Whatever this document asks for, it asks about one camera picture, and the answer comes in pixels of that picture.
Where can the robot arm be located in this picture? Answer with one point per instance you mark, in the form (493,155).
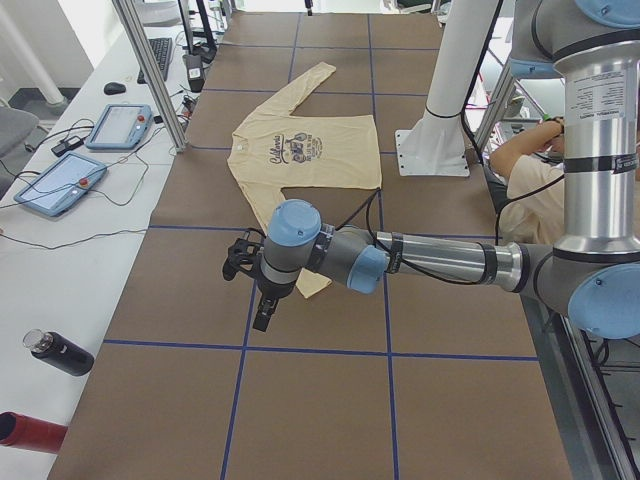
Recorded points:
(591,274)

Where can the black water bottle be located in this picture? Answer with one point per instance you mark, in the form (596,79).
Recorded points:
(59,352)

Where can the blue teach pendant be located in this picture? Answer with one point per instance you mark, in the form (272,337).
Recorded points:
(120,127)
(59,187)

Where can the black keyboard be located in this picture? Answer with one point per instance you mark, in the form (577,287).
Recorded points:
(162,49)

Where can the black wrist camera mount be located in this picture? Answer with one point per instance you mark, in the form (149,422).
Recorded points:
(244,255)

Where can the aluminium frame post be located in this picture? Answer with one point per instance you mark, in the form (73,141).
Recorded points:
(147,61)

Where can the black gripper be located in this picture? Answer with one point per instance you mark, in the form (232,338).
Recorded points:
(273,289)

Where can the blue teach pendant far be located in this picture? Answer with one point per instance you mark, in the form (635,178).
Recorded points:
(120,127)

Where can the cream long sleeve shirt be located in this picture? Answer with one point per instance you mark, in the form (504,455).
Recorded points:
(272,150)

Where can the black computer mouse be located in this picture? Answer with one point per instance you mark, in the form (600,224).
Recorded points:
(114,88)

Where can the blue teach pendant near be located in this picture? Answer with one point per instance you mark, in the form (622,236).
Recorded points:
(59,187)

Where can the seated person beige shirt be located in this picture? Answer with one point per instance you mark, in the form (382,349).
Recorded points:
(534,189)

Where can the red bottle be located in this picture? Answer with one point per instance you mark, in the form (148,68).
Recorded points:
(28,433)

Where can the white camera stand pillar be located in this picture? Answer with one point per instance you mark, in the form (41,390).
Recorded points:
(435,146)

